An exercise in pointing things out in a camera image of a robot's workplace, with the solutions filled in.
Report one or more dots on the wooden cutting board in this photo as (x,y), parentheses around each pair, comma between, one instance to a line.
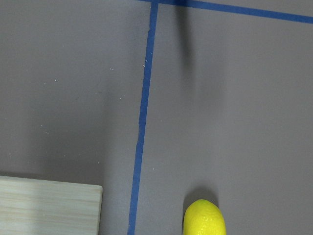
(41,207)

